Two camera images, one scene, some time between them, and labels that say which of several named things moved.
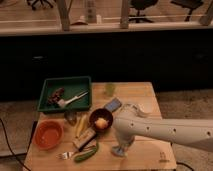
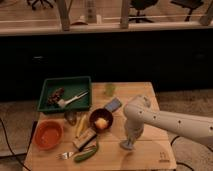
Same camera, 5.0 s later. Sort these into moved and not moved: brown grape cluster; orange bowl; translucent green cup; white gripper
Moved: white gripper
Not moved: brown grape cluster; translucent green cup; orange bowl
